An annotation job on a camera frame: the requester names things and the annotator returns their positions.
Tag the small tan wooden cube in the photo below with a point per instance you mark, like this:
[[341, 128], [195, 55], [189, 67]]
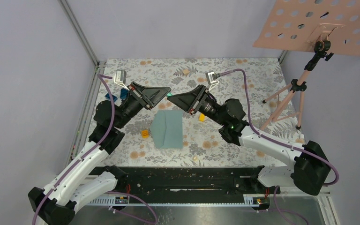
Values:
[[185, 72]]

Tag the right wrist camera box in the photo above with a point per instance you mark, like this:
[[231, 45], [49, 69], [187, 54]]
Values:
[[212, 79]]

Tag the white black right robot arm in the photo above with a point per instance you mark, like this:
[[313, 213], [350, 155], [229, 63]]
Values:
[[305, 165]]

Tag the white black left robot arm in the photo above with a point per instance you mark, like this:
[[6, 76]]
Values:
[[59, 201]]

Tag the pink music stand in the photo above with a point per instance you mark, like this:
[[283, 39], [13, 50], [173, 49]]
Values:
[[323, 27]]

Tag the yellow rectangular block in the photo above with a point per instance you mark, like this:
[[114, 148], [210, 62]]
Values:
[[202, 117]]

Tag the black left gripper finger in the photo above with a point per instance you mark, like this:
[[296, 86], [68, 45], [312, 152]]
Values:
[[135, 87], [153, 95]]

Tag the white slotted cable duct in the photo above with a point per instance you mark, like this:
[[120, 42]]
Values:
[[122, 201]]

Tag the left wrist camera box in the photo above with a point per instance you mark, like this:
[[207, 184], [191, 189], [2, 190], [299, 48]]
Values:
[[119, 78]]

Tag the floral patterned table mat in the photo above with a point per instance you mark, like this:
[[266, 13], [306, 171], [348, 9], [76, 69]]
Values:
[[253, 80]]

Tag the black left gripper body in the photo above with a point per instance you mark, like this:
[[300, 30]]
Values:
[[132, 107]]

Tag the teal paper envelope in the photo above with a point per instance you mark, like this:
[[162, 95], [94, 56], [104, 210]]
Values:
[[166, 129]]

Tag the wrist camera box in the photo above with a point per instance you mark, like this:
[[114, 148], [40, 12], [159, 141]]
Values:
[[212, 79], [119, 78]]

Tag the aluminium frame post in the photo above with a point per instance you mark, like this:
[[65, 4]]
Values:
[[79, 31]]

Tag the small orange lego brick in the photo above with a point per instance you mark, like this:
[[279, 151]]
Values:
[[145, 133]]

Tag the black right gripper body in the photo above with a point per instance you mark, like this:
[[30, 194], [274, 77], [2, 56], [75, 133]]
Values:
[[210, 108]]

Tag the large blue lego brick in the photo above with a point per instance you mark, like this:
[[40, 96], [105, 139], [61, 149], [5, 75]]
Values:
[[123, 93]]

